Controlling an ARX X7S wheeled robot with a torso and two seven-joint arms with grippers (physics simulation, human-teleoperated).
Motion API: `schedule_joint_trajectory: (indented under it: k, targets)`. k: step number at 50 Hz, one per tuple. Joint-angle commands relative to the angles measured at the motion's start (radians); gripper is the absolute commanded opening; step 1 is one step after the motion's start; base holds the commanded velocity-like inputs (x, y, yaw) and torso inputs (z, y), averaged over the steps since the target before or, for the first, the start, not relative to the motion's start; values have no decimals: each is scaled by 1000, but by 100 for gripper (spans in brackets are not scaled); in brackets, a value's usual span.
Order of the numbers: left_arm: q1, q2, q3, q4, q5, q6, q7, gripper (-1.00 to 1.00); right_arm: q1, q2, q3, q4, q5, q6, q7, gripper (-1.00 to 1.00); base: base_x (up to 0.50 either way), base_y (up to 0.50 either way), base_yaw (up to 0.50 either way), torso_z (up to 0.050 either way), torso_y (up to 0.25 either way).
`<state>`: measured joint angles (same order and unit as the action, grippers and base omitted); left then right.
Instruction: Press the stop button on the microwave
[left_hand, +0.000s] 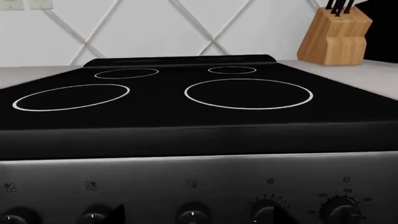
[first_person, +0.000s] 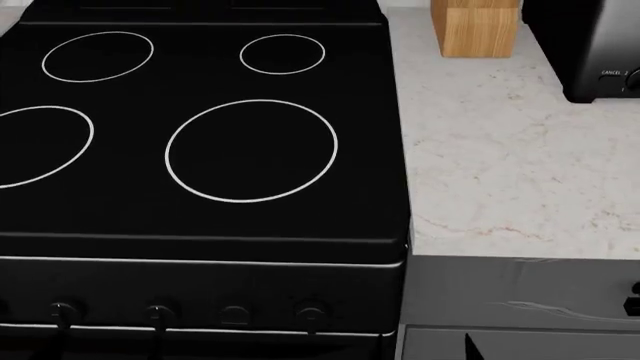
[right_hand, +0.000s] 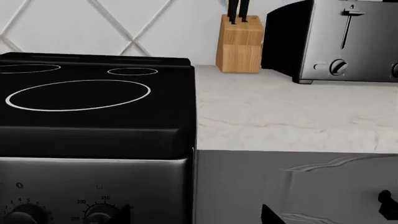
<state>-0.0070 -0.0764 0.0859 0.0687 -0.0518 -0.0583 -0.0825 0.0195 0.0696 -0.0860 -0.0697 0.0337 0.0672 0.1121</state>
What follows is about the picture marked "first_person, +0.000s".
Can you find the black stove knob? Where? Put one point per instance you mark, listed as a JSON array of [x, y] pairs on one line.
[[158, 311], [234, 314], [62, 309], [310, 312]]

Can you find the black toaster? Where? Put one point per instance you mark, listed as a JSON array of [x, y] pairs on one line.
[[590, 45]]

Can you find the wooden knife block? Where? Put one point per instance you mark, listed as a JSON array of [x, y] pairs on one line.
[[475, 30]]

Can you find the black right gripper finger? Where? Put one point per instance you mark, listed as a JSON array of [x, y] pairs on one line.
[[471, 350]]

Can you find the black toaster dial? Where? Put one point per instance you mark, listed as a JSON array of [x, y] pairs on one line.
[[636, 78]]

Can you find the black electric stove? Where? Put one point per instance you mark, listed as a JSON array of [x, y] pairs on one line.
[[210, 232]]

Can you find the grey cabinet drawer front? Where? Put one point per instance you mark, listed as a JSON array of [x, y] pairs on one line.
[[510, 288], [540, 345]]

